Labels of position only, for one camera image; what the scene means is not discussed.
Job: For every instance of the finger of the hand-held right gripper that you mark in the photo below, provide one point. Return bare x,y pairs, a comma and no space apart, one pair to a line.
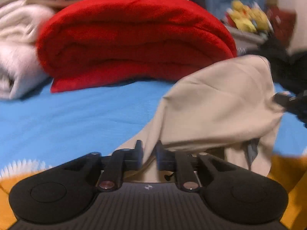
286,103

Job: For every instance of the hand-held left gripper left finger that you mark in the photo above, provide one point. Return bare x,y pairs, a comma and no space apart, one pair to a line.
139,154

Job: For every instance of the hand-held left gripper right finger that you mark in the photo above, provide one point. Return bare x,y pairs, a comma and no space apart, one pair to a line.
160,157

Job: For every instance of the beige and mustard jacket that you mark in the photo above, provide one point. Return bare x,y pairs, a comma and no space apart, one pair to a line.
215,95

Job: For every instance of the black clothes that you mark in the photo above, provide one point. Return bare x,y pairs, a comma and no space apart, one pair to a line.
283,67

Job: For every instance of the blue white patterned bed sheet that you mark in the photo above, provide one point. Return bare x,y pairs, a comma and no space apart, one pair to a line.
72,119

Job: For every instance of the dark red cushion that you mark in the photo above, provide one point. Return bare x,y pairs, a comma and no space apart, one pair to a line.
283,26

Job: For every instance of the grey window sill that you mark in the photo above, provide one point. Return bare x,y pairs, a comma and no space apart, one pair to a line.
244,37

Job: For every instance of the yellow bear plush toy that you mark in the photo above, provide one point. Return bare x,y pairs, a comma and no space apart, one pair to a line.
260,16

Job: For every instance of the yellow duck plush toy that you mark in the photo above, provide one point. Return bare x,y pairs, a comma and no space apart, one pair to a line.
242,18

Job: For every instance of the red folded blanket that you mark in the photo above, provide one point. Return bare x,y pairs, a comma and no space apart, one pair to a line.
132,40

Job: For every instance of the white fuzzy folded blanket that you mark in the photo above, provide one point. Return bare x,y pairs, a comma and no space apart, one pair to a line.
16,74

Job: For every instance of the cream folded quilt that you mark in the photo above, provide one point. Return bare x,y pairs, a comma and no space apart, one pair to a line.
19,21

